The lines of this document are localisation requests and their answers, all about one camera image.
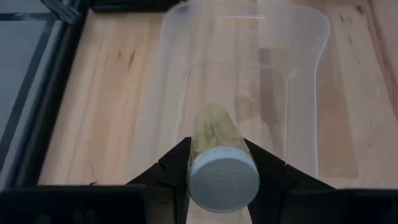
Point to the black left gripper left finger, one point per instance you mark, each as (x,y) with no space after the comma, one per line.
(149,199)

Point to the black table frame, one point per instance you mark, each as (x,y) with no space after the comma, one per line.
(51,93)

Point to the black corner bracket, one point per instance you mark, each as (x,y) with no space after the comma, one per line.
(62,11)

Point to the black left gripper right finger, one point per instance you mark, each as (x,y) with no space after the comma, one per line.
(295,202)

